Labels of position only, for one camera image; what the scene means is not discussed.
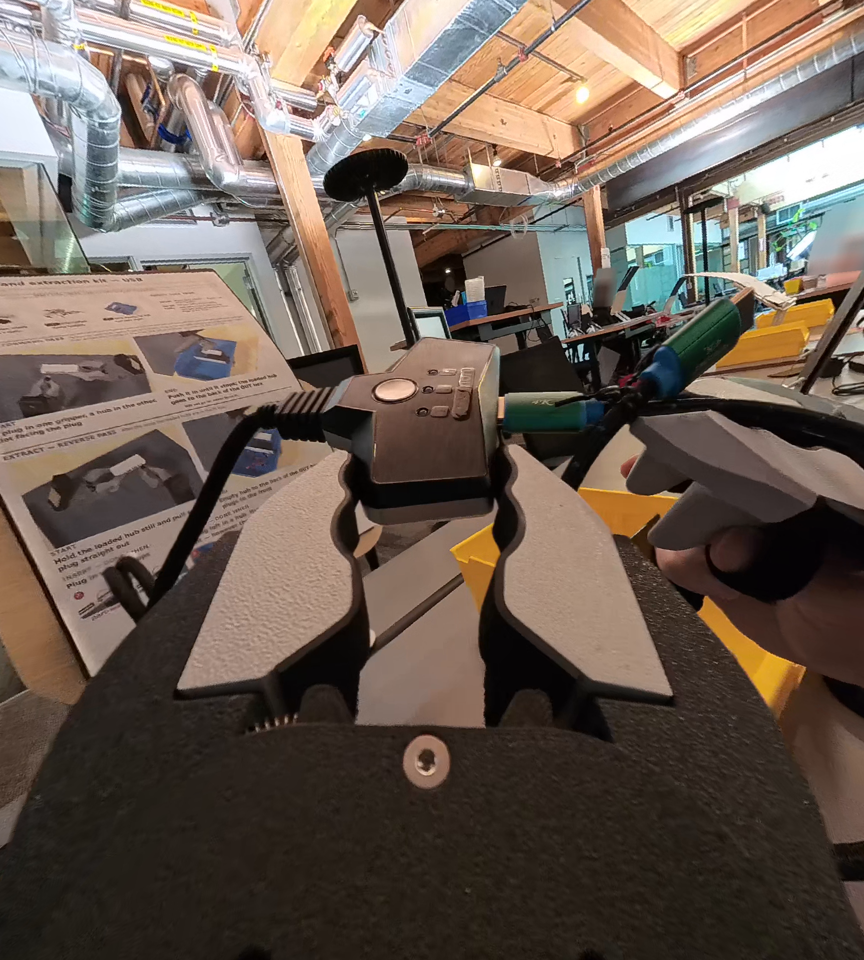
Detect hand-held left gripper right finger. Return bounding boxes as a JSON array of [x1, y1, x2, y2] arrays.
[[485, 446, 676, 703]]

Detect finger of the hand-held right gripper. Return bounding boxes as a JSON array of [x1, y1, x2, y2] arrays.
[[624, 408, 864, 552]]

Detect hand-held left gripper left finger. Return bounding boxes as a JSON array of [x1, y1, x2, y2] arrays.
[[177, 450, 370, 700]]

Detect yellow plastic bin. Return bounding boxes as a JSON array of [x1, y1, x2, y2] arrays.
[[452, 485, 808, 717]]

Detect black braided cable green plug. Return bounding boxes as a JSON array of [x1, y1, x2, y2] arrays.
[[497, 296, 864, 886]]

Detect person's right hand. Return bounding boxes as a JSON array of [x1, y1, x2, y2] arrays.
[[620, 455, 864, 706]]

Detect row of yellow bins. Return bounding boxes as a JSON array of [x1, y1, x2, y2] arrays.
[[714, 297, 838, 376]]

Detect instruction sheet on wooden board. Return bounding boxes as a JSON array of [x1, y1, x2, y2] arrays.
[[0, 270, 331, 676]]

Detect wooden beam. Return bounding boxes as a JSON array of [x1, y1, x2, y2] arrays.
[[252, 0, 365, 349]]

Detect silver ventilation ducts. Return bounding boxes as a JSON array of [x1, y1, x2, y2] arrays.
[[0, 0, 530, 237]]

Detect black coiled adapter cable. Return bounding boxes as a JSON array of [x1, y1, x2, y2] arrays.
[[102, 387, 346, 625]]

